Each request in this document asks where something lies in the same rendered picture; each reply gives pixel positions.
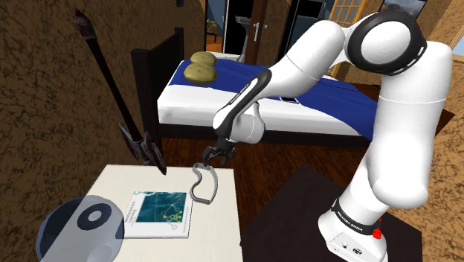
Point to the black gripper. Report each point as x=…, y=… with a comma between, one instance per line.
x=223, y=145

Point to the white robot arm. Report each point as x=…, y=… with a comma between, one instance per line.
x=406, y=138

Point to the grey metal cookie cutter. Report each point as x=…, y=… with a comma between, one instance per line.
x=214, y=181

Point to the bed with blue white cover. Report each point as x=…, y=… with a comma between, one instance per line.
x=203, y=101

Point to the white side table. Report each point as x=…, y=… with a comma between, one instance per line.
x=214, y=228

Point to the white book with teal cover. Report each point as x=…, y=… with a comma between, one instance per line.
x=159, y=214

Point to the dark robot stand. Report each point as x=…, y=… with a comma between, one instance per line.
x=290, y=217

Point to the long dark axe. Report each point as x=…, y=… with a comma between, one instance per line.
x=108, y=80

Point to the brown wooden door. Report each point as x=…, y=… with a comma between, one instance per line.
x=259, y=21

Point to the translucent grey glass bowl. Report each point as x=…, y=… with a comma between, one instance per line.
x=79, y=232

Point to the orange framed window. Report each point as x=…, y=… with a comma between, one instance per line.
x=344, y=12

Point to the wall picture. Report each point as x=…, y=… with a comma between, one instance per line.
x=406, y=5

